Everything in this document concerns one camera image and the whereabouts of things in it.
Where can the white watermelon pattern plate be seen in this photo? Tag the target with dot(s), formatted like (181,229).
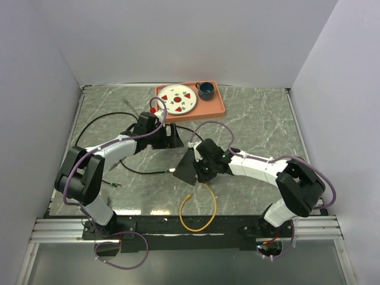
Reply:
(179,99)

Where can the black network switch box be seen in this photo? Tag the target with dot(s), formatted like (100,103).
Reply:
(185,170)

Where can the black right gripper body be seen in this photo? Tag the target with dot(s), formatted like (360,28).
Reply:
(205,168)

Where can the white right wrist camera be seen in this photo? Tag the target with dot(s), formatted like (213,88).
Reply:
(193,145)

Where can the salmon pink tray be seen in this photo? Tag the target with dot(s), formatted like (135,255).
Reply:
(211,109)

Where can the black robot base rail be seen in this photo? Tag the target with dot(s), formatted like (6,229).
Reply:
(162,233)

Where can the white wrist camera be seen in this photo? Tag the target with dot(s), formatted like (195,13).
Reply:
(159,113)
(193,145)

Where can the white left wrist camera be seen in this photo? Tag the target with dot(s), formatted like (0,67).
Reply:
(159,113)

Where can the dark blue mug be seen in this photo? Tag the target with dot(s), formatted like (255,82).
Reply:
(205,90)

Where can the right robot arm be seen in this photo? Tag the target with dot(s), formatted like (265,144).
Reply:
(299,186)

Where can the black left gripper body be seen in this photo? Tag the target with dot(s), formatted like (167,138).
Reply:
(158,139)

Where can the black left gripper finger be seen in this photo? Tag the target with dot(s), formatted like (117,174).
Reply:
(177,140)
(171,135)

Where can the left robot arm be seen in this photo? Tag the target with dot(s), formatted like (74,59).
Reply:
(80,177)

